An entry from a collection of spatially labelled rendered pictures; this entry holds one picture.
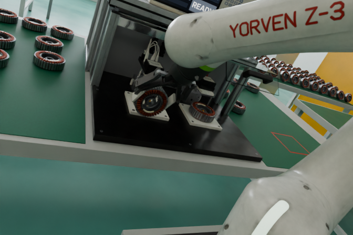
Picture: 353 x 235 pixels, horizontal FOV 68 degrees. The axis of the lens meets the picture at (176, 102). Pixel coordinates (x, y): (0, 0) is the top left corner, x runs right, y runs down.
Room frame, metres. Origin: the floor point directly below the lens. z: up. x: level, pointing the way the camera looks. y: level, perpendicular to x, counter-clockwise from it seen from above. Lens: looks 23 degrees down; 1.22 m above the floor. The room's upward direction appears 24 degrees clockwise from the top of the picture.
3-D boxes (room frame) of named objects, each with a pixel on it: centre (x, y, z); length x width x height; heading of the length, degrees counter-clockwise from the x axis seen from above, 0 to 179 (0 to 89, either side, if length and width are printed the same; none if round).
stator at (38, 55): (0.92, 0.52, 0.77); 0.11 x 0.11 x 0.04
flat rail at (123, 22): (1.04, 0.04, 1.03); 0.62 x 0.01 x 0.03; 118
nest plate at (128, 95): (0.90, 0.10, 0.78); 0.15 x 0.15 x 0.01; 28
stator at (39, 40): (1.07, 0.62, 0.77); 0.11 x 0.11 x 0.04
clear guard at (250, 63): (1.04, -0.15, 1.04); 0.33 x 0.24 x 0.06; 28
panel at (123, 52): (1.18, 0.11, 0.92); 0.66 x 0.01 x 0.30; 118
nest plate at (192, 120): (1.01, -0.11, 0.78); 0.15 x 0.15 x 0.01; 28
